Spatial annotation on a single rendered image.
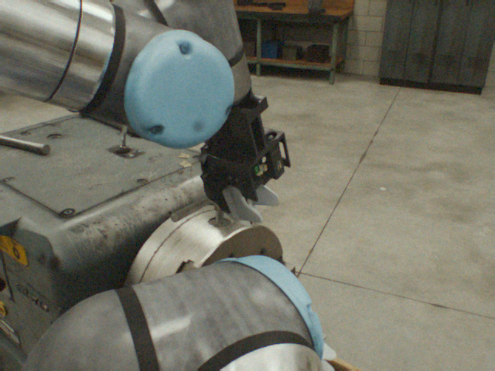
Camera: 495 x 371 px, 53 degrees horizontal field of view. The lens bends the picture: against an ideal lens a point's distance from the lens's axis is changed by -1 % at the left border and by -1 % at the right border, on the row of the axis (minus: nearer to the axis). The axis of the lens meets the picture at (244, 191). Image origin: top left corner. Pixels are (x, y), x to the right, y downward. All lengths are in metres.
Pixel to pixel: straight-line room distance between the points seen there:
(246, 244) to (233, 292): 0.47
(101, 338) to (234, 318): 0.10
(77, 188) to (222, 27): 0.57
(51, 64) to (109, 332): 0.19
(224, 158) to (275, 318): 0.23
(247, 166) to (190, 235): 0.31
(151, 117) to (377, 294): 2.52
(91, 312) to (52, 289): 0.47
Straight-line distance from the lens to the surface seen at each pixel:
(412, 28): 6.71
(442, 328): 2.67
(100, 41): 0.32
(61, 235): 0.85
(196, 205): 0.68
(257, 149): 0.55
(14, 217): 0.92
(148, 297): 0.40
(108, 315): 0.39
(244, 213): 0.64
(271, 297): 0.40
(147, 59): 0.31
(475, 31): 6.69
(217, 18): 0.49
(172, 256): 0.82
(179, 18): 0.47
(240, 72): 0.52
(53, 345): 0.40
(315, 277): 2.84
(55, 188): 1.00
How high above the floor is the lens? 1.67
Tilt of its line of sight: 27 degrees down
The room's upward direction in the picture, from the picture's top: straight up
